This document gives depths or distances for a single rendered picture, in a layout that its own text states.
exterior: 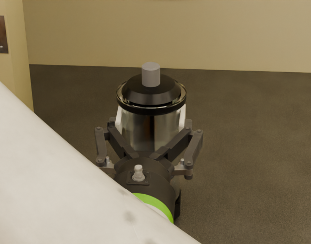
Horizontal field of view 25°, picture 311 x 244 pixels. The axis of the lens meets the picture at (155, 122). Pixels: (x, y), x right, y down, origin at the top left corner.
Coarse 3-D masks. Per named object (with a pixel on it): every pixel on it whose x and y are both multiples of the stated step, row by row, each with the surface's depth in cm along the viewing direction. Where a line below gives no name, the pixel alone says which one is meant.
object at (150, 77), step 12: (144, 72) 106; (156, 72) 106; (132, 84) 108; (144, 84) 107; (156, 84) 107; (168, 84) 108; (132, 96) 106; (144, 96) 105; (156, 96) 105; (168, 96) 106
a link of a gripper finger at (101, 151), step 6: (96, 132) 105; (102, 132) 105; (96, 138) 103; (102, 138) 103; (96, 144) 104; (102, 144) 102; (102, 150) 101; (102, 156) 99; (96, 162) 98; (102, 162) 98
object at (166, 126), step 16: (128, 112) 107; (176, 112) 108; (128, 128) 109; (144, 128) 107; (160, 128) 107; (176, 128) 109; (128, 144) 110; (144, 144) 108; (160, 144) 108; (176, 160) 112; (176, 176) 114; (176, 192) 116
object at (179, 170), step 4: (180, 160) 99; (180, 164) 99; (176, 168) 98; (180, 168) 98; (184, 168) 98; (172, 172) 98; (176, 172) 98; (180, 172) 98; (184, 172) 98; (188, 172) 98; (192, 172) 98
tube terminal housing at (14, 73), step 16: (0, 0) 117; (16, 0) 124; (16, 16) 125; (16, 32) 125; (16, 48) 125; (0, 64) 123; (16, 64) 126; (0, 80) 125; (16, 80) 126; (16, 96) 126
